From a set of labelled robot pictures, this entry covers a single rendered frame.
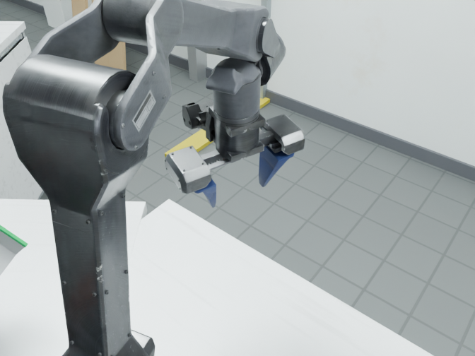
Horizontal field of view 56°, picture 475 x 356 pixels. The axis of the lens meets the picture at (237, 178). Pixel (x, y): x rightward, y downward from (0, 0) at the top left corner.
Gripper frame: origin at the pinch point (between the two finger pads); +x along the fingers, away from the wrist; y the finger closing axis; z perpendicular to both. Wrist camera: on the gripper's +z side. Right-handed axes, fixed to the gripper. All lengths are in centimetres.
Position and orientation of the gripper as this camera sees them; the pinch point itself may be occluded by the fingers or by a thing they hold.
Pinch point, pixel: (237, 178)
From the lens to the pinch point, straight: 62.8
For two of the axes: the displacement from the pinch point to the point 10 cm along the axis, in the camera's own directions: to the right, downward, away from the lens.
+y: -8.7, 3.4, -3.5
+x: 0.1, 7.3, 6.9
